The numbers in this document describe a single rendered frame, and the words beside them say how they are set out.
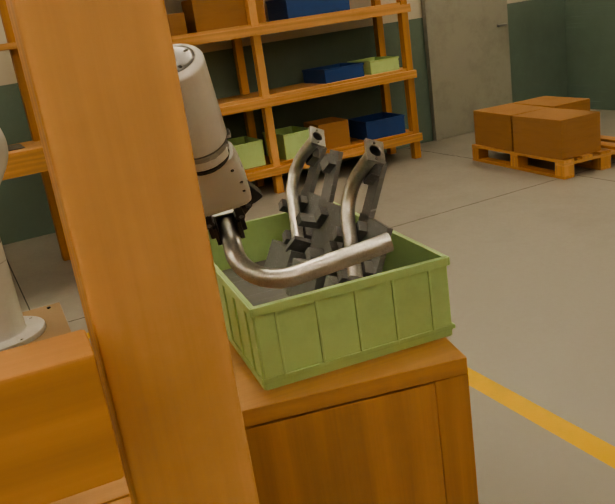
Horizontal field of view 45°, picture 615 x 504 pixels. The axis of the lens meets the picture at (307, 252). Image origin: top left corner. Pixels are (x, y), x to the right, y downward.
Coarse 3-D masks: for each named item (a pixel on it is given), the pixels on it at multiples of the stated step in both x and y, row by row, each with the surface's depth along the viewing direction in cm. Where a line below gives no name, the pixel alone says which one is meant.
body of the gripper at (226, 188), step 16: (224, 160) 104; (240, 160) 109; (208, 176) 105; (224, 176) 106; (240, 176) 107; (208, 192) 107; (224, 192) 108; (240, 192) 109; (208, 208) 110; (224, 208) 111
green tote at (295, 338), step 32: (256, 224) 195; (288, 224) 198; (224, 256) 194; (256, 256) 198; (416, 256) 158; (448, 256) 147; (224, 288) 155; (352, 288) 141; (384, 288) 144; (416, 288) 146; (448, 288) 149; (256, 320) 136; (288, 320) 138; (320, 320) 141; (352, 320) 143; (384, 320) 146; (416, 320) 148; (448, 320) 151; (256, 352) 139; (288, 352) 140; (320, 352) 142; (352, 352) 145; (384, 352) 147
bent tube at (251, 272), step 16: (224, 224) 116; (224, 240) 115; (240, 240) 115; (368, 240) 111; (384, 240) 111; (240, 256) 112; (320, 256) 111; (336, 256) 110; (352, 256) 110; (368, 256) 111; (240, 272) 111; (256, 272) 110; (272, 272) 110; (288, 272) 109; (304, 272) 109; (320, 272) 110
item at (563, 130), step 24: (552, 96) 665; (480, 120) 645; (504, 120) 611; (528, 120) 581; (552, 120) 557; (576, 120) 555; (480, 144) 654; (504, 144) 619; (528, 144) 588; (552, 144) 563; (576, 144) 560; (600, 144) 570; (528, 168) 600; (600, 168) 570
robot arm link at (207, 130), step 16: (176, 48) 94; (192, 48) 94; (176, 64) 92; (192, 64) 92; (192, 80) 92; (208, 80) 95; (192, 96) 93; (208, 96) 95; (192, 112) 95; (208, 112) 96; (192, 128) 96; (208, 128) 98; (224, 128) 101; (192, 144) 98; (208, 144) 99
